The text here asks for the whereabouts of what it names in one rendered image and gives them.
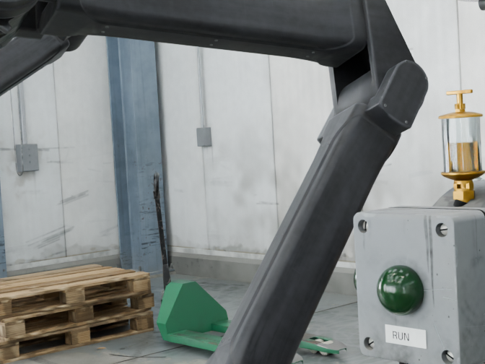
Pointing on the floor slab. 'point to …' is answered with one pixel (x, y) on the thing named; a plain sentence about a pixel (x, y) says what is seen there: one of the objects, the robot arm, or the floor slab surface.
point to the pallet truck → (206, 310)
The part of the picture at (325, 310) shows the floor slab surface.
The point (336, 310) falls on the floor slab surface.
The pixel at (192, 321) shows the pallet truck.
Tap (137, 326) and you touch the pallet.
